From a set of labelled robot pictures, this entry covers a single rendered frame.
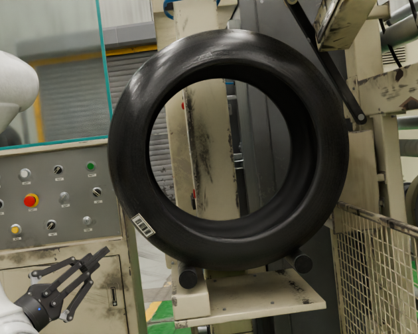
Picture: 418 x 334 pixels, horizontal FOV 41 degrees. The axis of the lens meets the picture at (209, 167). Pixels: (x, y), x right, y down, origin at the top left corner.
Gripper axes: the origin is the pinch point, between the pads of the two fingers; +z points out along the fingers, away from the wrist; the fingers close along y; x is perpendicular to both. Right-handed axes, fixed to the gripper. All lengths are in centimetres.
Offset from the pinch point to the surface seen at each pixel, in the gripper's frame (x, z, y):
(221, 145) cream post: -7, 61, -1
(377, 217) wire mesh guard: 33, 47, 33
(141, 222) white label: 0.2, 15.5, 0.6
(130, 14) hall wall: -631, 729, -250
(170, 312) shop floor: -236, 154, 89
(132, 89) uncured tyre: 11.0, 28.8, -25.8
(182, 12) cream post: 2, 72, -39
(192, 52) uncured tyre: 24, 39, -24
